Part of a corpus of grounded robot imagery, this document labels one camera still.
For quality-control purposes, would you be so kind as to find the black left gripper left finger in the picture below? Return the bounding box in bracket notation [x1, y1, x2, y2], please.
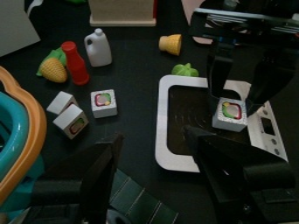
[29, 132, 127, 224]

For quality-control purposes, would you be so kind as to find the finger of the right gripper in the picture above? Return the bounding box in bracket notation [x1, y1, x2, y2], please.
[206, 40, 238, 100]
[244, 49, 298, 117]

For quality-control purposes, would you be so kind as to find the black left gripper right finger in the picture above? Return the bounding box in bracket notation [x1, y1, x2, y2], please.
[182, 124, 299, 224]

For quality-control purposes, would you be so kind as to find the white sushi roll cube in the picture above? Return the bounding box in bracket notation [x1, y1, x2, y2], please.
[211, 97, 248, 133]
[51, 103, 89, 140]
[45, 90, 80, 116]
[89, 88, 119, 119]

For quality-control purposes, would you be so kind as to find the white toy stove black top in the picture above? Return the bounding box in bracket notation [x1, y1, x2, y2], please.
[154, 73, 290, 173]

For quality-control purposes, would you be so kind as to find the green toy lettuce leaf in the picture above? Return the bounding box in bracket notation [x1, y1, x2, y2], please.
[171, 62, 200, 78]

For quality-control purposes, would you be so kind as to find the pink flat object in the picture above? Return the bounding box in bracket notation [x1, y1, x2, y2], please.
[180, 0, 215, 46]

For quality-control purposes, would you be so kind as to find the green tiled mat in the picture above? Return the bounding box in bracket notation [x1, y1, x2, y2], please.
[107, 168, 182, 224]

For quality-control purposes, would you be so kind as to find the teal basket orange rim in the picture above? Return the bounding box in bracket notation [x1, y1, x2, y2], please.
[0, 65, 48, 224]

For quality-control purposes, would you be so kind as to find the beige wooden toy box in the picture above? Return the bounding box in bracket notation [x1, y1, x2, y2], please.
[88, 0, 159, 28]

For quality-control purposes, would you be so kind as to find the white toy milk jug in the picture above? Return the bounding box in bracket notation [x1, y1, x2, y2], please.
[83, 27, 114, 68]

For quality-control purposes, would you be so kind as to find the red toy ketchup bottle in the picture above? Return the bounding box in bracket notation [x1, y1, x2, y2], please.
[60, 40, 91, 87]

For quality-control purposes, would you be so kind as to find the toy corn cob green husk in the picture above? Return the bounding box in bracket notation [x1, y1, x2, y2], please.
[35, 47, 69, 84]

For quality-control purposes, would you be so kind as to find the grey white flat board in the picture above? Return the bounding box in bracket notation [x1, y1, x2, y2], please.
[0, 0, 43, 58]

